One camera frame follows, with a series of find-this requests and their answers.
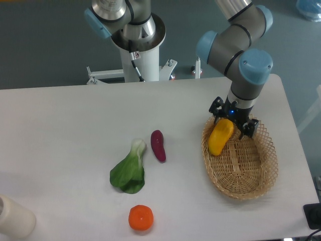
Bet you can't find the black pedestal cable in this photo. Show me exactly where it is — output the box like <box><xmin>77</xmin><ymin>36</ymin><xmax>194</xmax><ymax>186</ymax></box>
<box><xmin>128</xmin><ymin>39</ymin><xmax>146</xmax><ymax>82</ymax></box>

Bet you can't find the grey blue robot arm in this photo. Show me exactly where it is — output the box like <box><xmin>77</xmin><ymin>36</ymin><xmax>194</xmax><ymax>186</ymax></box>
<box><xmin>84</xmin><ymin>1</ymin><xmax>273</xmax><ymax>137</ymax></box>

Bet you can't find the woven bamboo basket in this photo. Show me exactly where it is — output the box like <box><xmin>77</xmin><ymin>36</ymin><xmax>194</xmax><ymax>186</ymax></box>
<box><xmin>201</xmin><ymin>117</ymin><xmax>278</xmax><ymax>200</ymax></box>

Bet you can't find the yellow mango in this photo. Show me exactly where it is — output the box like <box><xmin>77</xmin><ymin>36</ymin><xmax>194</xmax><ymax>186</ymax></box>
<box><xmin>208</xmin><ymin>119</ymin><xmax>234</xmax><ymax>156</ymax></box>

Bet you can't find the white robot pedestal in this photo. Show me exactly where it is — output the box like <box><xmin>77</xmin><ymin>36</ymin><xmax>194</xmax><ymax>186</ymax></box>
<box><xmin>86</xmin><ymin>14</ymin><xmax>204</xmax><ymax>85</ymax></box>

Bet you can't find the orange tangerine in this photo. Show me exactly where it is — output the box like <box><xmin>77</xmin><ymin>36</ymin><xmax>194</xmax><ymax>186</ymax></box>
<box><xmin>128</xmin><ymin>205</ymin><xmax>154</xmax><ymax>231</ymax></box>

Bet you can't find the black device with cable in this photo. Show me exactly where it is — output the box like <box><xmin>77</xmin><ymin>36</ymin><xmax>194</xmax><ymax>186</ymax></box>
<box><xmin>303</xmin><ymin>203</ymin><xmax>320</xmax><ymax>240</ymax></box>

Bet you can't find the cream cylindrical bottle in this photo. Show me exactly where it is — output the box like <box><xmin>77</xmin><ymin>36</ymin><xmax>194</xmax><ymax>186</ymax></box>
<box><xmin>1</xmin><ymin>194</ymin><xmax>36</xmax><ymax>239</ymax></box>

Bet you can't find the purple sweet potato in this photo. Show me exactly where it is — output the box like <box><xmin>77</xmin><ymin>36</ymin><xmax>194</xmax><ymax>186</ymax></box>
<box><xmin>150</xmin><ymin>130</ymin><xmax>166</xmax><ymax>163</ymax></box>

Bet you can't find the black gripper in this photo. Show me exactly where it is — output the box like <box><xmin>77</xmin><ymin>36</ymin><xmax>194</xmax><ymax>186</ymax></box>
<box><xmin>209</xmin><ymin>96</ymin><xmax>259</xmax><ymax>140</ymax></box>

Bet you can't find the blue plastic bag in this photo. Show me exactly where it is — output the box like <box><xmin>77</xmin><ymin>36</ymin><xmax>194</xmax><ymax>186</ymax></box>
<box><xmin>296</xmin><ymin>0</ymin><xmax>320</xmax><ymax>22</ymax></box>

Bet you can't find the green bok choy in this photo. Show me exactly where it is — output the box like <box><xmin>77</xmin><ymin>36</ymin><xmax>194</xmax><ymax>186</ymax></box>
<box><xmin>109</xmin><ymin>138</ymin><xmax>146</xmax><ymax>194</ymax></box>

